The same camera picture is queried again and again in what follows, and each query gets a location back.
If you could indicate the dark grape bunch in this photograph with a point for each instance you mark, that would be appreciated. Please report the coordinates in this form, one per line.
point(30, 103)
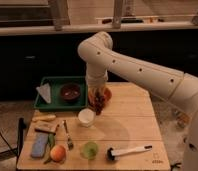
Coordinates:
point(99, 101)

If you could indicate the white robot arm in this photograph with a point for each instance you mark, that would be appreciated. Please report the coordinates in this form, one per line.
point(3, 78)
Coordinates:
point(175, 87)

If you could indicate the white paper cup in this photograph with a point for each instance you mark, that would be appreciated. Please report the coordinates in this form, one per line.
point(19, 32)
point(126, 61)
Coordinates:
point(86, 117)

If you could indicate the green plastic cup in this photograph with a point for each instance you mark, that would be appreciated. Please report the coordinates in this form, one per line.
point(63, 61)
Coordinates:
point(89, 150)

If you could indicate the orange bowl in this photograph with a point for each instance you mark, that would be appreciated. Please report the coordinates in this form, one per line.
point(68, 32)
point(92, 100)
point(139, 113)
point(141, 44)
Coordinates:
point(104, 92)

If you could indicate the dark red bowl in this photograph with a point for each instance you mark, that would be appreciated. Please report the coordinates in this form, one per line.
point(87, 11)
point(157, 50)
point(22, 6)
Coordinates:
point(70, 92)

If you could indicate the green plastic tray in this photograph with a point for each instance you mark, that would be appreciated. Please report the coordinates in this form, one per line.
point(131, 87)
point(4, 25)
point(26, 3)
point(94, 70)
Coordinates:
point(57, 103)

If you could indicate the metal fork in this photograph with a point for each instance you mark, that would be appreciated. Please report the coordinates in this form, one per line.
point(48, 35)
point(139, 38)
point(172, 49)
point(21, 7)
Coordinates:
point(69, 140)

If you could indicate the green bean pod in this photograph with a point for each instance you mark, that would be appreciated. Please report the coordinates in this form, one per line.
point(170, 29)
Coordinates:
point(51, 143)

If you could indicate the orange peach fruit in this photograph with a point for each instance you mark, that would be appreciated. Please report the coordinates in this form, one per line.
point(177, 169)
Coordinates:
point(58, 153)

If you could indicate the blue sponge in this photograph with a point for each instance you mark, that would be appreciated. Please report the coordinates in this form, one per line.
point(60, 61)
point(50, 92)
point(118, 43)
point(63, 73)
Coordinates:
point(39, 145)

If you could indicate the white handled dish brush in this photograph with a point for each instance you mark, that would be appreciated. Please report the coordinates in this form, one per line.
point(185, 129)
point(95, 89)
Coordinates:
point(112, 154)

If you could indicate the black table side bracket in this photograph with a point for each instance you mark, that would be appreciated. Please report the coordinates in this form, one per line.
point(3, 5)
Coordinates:
point(20, 136)

